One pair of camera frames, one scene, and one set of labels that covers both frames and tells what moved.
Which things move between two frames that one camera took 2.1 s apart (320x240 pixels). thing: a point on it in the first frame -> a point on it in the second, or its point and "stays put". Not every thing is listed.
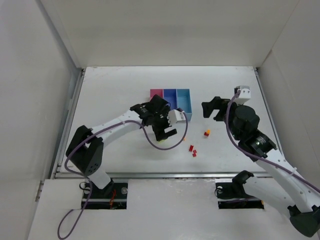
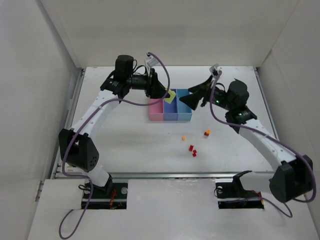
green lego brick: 162,141 -> 172,96
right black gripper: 221,110 -> 207,92
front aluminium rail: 129,175 stays put
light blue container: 183,102 stays put
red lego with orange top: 207,133 stays put
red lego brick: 191,148 stays put
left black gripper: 161,124 -> 152,85
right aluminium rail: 256,70 stays put
